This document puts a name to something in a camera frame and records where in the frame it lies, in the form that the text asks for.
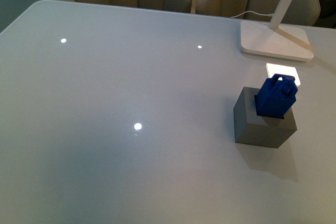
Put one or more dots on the blue block with handle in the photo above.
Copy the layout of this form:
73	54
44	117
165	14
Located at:
276	96

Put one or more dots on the gray hollow cube base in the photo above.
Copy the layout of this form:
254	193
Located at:
252	129

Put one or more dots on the white desk lamp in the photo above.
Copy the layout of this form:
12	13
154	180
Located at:
274	39

